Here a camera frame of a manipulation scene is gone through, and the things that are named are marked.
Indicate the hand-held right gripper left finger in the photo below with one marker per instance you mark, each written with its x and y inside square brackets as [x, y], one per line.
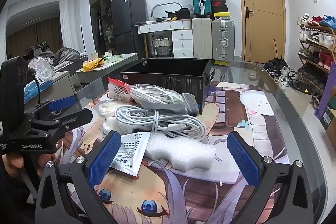
[105, 158]

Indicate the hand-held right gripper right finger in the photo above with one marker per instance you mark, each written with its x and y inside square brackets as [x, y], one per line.
[242, 158]

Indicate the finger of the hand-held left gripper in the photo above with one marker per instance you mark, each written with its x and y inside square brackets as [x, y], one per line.
[63, 103]
[76, 116]

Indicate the white printed sachet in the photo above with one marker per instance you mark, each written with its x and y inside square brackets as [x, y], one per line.
[131, 150]

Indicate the red and white packet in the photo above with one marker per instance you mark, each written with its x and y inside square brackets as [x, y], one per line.
[118, 90]

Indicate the white foam piece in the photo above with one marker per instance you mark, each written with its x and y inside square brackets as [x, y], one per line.
[183, 153]

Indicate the zip bag of striped laces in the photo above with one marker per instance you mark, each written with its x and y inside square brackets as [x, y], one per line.
[157, 98]

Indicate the black cardboard box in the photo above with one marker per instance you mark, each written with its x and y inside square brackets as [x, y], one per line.
[170, 79]

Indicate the person's left hand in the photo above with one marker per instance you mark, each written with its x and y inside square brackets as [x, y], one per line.
[13, 163]

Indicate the grey low cabinet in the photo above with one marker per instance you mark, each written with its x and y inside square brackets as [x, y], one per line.
[60, 85]

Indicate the white plush toy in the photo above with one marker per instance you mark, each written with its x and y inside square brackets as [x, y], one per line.
[110, 125]

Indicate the clear plastic bag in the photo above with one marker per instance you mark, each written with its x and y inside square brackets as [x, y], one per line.
[42, 69]

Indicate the grey down jacket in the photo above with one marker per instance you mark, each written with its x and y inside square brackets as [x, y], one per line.
[67, 57]

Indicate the yellow plastic bag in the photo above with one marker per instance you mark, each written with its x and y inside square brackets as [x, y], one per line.
[92, 65]

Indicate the printed cartoon desk mat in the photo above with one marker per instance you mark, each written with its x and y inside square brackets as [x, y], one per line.
[223, 113]

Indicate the clothes rack with garments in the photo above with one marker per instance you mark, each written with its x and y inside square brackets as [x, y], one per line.
[36, 48]

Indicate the pale green cloth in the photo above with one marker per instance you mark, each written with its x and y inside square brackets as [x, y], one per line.
[113, 58]

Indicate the brown curtain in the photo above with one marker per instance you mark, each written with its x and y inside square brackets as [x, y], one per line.
[47, 32]

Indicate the grey side table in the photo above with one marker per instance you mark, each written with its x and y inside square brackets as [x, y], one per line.
[123, 58]

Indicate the white curtain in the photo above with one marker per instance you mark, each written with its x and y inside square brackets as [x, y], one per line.
[68, 19]

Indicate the white slipper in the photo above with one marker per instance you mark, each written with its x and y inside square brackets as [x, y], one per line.
[253, 74]

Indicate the pile of shoes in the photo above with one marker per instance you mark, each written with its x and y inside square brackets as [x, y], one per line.
[284, 77]

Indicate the black trash bag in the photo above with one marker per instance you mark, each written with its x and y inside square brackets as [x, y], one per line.
[302, 86]

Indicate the brown cardboard carton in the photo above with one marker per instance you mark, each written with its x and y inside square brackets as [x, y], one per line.
[330, 121]

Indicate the black umbrella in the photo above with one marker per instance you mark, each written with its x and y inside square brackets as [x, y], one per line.
[275, 64]

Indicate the dark grey fridge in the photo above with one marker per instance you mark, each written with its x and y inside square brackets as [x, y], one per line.
[128, 16]

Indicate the wicker basket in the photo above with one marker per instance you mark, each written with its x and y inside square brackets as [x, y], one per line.
[161, 47]

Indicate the silver suitcase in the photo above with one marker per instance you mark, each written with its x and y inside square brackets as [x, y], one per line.
[223, 40]

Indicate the beige suitcase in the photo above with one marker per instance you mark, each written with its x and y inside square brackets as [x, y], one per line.
[202, 37]

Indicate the white dresser desk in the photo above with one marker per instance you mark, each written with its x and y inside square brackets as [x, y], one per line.
[182, 40]

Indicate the wooden shoe rack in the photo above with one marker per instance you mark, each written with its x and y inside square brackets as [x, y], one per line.
[319, 47]

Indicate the row of assorted shoes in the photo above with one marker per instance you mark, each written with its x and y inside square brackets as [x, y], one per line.
[317, 39]

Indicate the wooden door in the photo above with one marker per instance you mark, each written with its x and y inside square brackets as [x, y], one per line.
[262, 16]

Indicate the yellow and black shoe box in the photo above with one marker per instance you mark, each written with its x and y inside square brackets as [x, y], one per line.
[221, 16]

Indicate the white oval mirror frame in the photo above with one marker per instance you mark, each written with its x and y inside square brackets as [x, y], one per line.
[157, 6]

